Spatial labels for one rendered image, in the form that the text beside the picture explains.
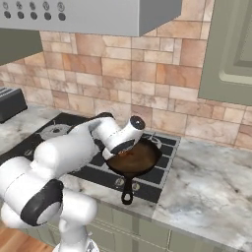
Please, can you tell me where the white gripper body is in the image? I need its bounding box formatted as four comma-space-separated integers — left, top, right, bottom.
101, 147, 116, 161

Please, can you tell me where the black cast iron pan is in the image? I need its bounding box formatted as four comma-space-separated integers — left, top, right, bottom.
105, 137, 163, 206

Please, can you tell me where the black hob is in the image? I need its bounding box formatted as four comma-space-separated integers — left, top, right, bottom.
0, 112, 182, 205

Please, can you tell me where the grey-green drawer front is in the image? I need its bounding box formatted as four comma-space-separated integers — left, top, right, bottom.
169, 229, 232, 252
112, 208, 140, 233
137, 217, 172, 249
95, 202, 114, 225

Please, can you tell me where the black toaster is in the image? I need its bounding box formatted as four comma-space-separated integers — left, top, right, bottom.
0, 86, 29, 124

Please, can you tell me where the grey range hood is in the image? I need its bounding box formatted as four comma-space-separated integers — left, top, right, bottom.
0, 0, 183, 37

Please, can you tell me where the dark grey-green wall cupboard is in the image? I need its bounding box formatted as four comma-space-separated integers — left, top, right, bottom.
0, 28, 44, 67

